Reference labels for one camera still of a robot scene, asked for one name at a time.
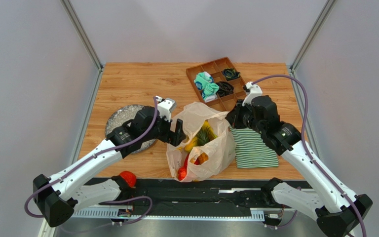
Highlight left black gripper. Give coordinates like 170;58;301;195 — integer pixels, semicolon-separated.
142;112;186;147

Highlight yellow green mango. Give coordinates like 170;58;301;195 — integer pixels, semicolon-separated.
184;136;198;153

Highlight small pineapple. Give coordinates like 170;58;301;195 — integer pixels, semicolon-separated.
196;127;212;164

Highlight yellow banana bunch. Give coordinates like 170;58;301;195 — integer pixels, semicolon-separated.
202;120;217;141

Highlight translucent beige plastic bag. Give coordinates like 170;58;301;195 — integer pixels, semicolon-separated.
166;102;236;182

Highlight small red orange fruit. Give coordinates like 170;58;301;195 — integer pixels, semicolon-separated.
177;166;188;181

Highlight red orange peach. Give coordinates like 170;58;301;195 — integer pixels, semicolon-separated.
119;171;137;188

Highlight red bell pepper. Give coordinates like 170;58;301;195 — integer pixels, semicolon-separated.
184;154;200;167

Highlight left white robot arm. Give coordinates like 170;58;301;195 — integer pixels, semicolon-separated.
30;99;186;227

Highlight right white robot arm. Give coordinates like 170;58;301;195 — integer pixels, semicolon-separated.
226;96;373;237

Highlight green striped cloth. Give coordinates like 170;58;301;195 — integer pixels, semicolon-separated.
229;127;279;169

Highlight brown compartment tray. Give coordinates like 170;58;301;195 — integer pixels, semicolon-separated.
186;57;246;112

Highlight black yellow sock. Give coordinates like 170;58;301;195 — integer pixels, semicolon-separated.
222;68;240;81

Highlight mint green sock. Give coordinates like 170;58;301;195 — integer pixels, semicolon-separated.
193;72;220;103

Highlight grey fruit plate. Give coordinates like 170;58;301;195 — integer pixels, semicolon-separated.
105;104;156;154

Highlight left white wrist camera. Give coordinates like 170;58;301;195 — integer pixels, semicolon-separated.
155;96;177;122

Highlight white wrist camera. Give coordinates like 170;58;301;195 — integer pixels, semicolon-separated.
242;82;263;106
155;96;177;122

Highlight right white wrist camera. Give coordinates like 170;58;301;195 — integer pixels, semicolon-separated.
242;82;263;106

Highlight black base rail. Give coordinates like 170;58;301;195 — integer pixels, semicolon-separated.
74;179;294;221

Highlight right aluminium frame post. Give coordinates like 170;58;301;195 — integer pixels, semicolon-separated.
290;0;338;73

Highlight aluminium frame post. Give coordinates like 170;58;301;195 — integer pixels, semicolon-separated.
290;0;338;73
60;0;104;72

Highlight left aluminium frame post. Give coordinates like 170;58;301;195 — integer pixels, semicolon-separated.
60;0;104;72

